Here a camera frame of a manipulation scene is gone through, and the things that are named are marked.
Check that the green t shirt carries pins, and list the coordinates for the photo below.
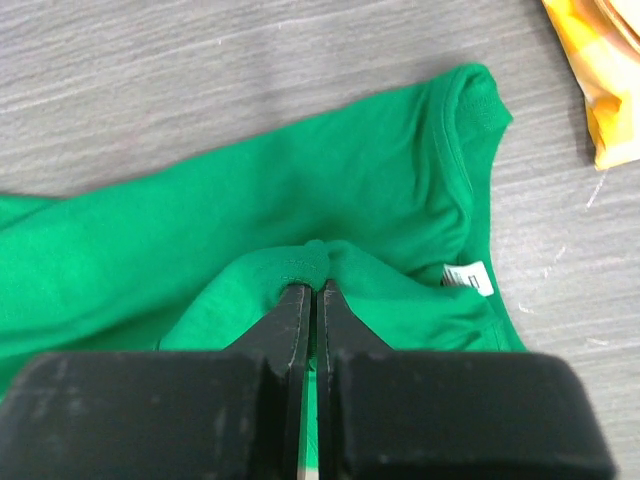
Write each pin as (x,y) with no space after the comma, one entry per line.
(389,197)

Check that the beige ceramic plate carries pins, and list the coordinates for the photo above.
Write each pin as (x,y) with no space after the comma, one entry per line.
(624,16)

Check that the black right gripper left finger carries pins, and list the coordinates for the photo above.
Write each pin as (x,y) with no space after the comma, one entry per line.
(236,413)

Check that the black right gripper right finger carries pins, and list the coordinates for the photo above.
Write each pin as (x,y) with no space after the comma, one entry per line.
(421,414)

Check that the orange checkered cloth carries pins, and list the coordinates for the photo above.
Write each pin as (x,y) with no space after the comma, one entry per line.
(607,71)

